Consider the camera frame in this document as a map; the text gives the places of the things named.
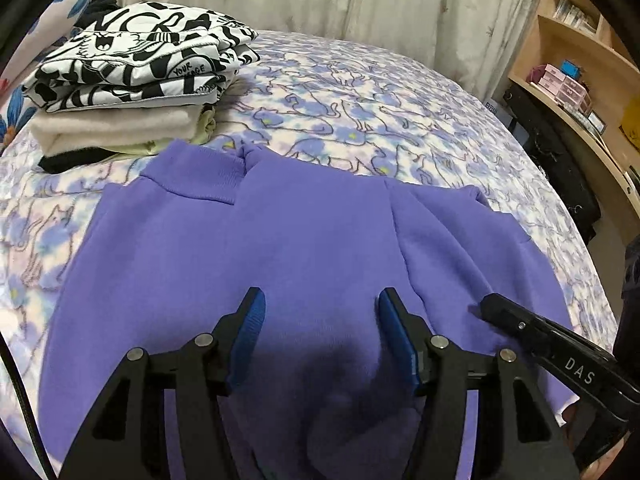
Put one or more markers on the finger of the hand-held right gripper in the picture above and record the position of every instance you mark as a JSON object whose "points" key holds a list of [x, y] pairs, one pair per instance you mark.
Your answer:
{"points": [[545, 335]]}

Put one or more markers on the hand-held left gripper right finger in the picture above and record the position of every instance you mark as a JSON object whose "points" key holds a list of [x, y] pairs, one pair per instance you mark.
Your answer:
{"points": [[397, 330]]}

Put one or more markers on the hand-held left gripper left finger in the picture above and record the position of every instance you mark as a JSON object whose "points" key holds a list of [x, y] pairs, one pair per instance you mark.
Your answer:
{"points": [[247, 330]]}

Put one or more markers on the purple hoodie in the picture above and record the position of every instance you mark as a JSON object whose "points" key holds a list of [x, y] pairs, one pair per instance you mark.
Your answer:
{"points": [[310, 230]]}

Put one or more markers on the black bag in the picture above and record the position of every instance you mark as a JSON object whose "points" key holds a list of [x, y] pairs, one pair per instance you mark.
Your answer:
{"points": [[555, 160]]}

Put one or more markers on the light green folded garment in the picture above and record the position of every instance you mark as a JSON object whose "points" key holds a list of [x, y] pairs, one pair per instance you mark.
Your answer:
{"points": [[205, 125]]}

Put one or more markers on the cream folded garment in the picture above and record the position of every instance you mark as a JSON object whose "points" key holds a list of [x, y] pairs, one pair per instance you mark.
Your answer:
{"points": [[110, 130]]}

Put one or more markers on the stack of pink boxes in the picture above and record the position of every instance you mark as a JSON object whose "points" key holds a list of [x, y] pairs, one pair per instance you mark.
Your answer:
{"points": [[560, 87]]}

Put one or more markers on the wooden shelf unit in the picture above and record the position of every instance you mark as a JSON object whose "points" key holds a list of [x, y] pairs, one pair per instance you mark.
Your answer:
{"points": [[555, 45]]}

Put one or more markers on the black white printed folded garment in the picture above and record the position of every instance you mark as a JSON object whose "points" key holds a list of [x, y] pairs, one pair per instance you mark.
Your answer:
{"points": [[140, 60]]}

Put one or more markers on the row of small shelf boxes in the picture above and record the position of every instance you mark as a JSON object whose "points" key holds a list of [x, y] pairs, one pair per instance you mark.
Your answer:
{"points": [[575, 15]]}

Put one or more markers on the white curtain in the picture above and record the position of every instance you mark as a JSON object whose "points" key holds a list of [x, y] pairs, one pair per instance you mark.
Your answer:
{"points": [[300, 0]]}

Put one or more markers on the dark cloth pile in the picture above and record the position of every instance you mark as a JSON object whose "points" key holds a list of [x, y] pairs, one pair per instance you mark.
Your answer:
{"points": [[100, 5]]}

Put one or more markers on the folded blue floral blanket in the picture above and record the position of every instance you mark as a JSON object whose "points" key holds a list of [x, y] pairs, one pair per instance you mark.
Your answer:
{"points": [[30, 35]]}

